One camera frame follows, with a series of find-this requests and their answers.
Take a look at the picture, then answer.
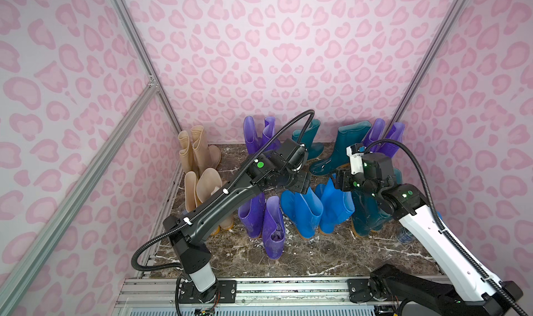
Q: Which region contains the purple rain boot small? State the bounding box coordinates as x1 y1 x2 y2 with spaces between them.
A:
376 122 405 158
362 118 385 147

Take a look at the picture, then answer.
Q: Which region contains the teal rain boot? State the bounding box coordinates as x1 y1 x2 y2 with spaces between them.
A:
309 121 371 176
351 191 383 237

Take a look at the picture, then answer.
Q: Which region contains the large teal boot yellow sole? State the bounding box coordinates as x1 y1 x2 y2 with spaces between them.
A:
371 168 403 232

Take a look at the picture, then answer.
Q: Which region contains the large purple boot front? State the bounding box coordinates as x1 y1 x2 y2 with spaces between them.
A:
243 116 262 155

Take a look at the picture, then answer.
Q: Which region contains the large purple boot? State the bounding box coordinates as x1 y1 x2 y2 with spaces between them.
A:
261 116 281 152
243 116 262 155

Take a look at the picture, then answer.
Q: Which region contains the beige rain boot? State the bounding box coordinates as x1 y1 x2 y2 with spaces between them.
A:
195 167 234 236
184 171 200 213
178 130 197 173
191 125 222 175

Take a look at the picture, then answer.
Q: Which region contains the blue rain boot yellow sole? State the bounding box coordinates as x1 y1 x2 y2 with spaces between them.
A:
280 187 324 239

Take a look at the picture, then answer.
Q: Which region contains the large purple boot back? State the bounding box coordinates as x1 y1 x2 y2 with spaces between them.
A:
261 116 281 152

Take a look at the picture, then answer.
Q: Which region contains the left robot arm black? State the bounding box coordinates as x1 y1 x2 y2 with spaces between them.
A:
163 139 310 293

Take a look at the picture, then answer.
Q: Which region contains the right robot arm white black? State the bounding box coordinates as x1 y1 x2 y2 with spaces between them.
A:
334 152 526 315

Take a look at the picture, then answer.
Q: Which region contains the blue cap water bottle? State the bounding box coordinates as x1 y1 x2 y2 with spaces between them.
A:
396 227 416 245

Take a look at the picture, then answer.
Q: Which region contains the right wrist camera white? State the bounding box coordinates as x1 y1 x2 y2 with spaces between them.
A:
346 143 366 175

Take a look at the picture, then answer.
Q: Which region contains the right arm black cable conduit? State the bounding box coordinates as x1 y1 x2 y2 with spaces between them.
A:
364 138 530 316

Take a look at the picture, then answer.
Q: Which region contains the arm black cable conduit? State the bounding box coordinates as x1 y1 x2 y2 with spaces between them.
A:
130 109 316 273
364 138 530 316

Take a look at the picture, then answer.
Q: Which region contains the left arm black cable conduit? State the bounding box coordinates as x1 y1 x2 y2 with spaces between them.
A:
130 109 316 273

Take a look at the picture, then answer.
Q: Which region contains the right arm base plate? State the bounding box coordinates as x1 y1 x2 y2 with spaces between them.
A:
347 277 389 304

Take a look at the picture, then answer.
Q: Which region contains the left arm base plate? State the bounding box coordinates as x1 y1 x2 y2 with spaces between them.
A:
176 280 237 304

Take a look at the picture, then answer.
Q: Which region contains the aluminium front rail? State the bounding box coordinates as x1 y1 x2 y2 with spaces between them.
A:
112 277 404 315

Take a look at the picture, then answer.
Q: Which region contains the right aluminium frame post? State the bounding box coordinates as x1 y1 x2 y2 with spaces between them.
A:
388 0 470 128

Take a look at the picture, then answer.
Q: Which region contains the left back aluminium post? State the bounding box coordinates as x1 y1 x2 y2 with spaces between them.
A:
110 0 182 134

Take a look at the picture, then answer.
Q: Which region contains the left aluminium frame strut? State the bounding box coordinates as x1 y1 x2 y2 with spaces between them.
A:
1 81 160 315

